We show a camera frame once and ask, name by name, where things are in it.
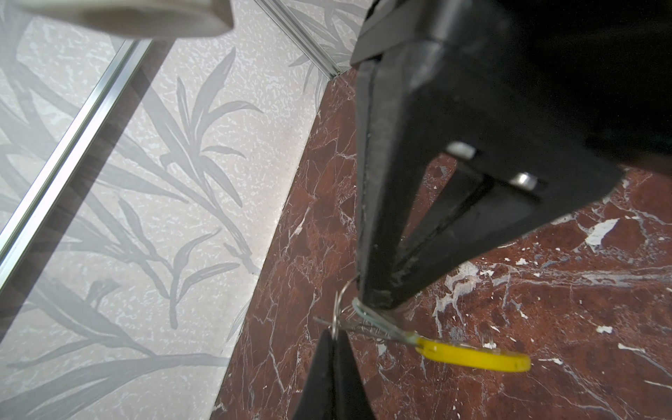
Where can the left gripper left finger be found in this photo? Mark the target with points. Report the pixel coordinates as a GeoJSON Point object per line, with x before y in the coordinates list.
{"type": "Point", "coordinates": [317, 397]}

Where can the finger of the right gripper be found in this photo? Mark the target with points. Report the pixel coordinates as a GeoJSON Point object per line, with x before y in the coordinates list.
{"type": "Point", "coordinates": [384, 179]}

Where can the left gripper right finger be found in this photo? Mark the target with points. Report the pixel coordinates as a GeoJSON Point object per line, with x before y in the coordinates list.
{"type": "Point", "coordinates": [350, 399]}

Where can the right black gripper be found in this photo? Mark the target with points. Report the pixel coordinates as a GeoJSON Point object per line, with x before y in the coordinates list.
{"type": "Point", "coordinates": [613, 56]}

